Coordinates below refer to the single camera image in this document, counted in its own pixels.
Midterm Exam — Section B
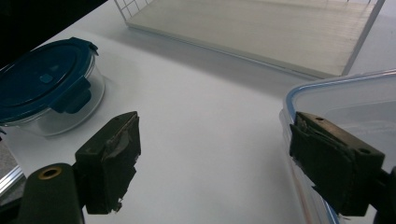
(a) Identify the clear plastic food container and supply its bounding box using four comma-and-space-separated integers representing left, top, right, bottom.
278, 68, 396, 224

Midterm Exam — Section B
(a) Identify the aluminium table rail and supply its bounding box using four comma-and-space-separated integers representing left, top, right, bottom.
0, 165, 26, 198

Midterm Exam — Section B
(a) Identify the white wire shelf rack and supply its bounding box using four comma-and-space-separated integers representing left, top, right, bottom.
113, 0, 388, 80

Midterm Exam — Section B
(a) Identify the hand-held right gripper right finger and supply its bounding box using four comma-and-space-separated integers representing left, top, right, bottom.
289, 111, 386, 217

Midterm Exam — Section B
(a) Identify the round glass container blue lid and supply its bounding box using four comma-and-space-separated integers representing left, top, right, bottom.
0, 36, 106, 138

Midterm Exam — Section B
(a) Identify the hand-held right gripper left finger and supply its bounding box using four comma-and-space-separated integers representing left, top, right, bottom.
74, 110, 142, 216

